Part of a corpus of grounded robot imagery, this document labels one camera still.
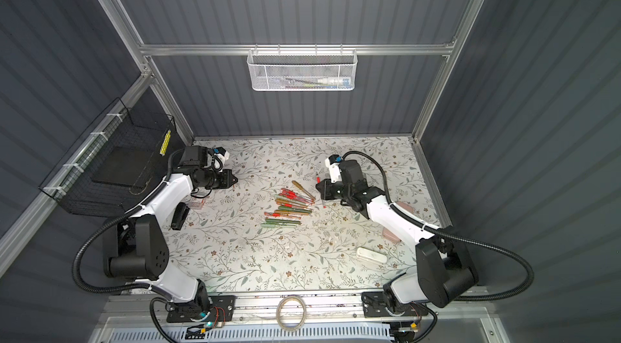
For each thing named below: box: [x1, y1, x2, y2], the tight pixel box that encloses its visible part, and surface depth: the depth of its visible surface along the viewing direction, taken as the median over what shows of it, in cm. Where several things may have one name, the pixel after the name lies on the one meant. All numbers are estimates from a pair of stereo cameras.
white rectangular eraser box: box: [356, 247, 388, 265], surface depth 82 cm
